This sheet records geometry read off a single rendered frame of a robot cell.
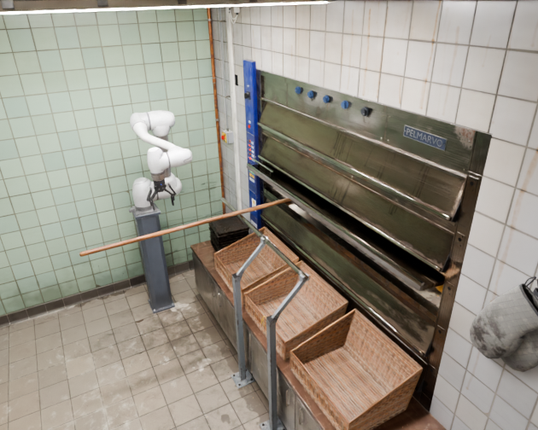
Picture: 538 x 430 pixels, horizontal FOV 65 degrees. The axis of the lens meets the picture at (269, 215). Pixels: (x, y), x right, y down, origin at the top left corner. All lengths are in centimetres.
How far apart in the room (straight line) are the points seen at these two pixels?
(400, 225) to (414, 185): 25
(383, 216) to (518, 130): 85
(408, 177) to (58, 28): 275
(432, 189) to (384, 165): 32
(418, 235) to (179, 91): 255
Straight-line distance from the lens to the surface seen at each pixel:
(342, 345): 287
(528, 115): 173
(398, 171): 217
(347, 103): 240
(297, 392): 261
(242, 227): 363
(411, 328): 244
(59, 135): 386
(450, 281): 212
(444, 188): 200
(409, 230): 220
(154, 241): 376
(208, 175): 426
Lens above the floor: 258
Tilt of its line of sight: 27 degrees down
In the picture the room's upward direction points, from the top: 1 degrees counter-clockwise
